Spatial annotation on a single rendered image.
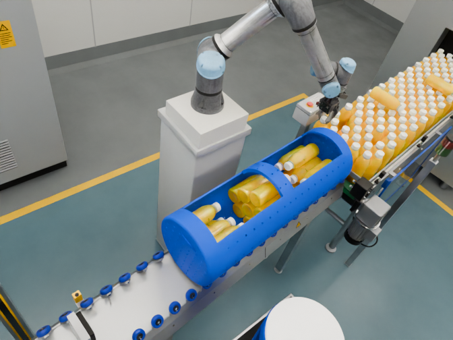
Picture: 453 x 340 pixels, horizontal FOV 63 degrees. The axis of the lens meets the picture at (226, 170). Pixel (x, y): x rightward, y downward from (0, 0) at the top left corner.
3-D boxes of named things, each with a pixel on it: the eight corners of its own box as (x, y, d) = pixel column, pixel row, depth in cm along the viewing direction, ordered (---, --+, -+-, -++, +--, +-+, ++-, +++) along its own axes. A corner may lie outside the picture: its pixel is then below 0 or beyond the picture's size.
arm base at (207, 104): (185, 97, 169) (186, 78, 162) (215, 91, 175) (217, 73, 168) (198, 117, 160) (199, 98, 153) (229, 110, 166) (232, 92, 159)
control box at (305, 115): (291, 117, 210) (296, 102, 202) (313, 105, 221) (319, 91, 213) (305, 127, 206) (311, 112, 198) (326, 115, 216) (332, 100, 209)
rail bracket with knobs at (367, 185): (344, 192, 192) (352, 179, 184) (352, 185, 195) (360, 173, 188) (360, 204, 188) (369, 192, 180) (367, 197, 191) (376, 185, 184)
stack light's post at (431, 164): (344, 263, 269) (429, 160, 188) (346, 260, 271) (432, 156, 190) (348, 267, 267) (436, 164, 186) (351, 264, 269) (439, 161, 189)
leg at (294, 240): (272, 269, 257) (300, 217, 211) (278, 264, 260) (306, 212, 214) (278, 275, 254) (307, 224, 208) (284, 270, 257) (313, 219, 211)
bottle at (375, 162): (365, 185, 197) (381, 161, 184) (354, 177, 200) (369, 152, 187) (372, 179, 201) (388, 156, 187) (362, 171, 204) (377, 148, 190)
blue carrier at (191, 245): (156, 238, 148) (166, 204, 126) (294, 150, 195) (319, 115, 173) (199, 296, 140) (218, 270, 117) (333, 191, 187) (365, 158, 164)
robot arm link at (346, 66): (338, 54, 170) (355, 57, 171) (329, 75, 178) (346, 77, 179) (341, 64, 165) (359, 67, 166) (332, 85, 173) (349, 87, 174)
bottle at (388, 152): (383, 173, 206) (400, 149, 193) (373, 174, 204) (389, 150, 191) (377, 163, 211) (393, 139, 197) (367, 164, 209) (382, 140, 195)
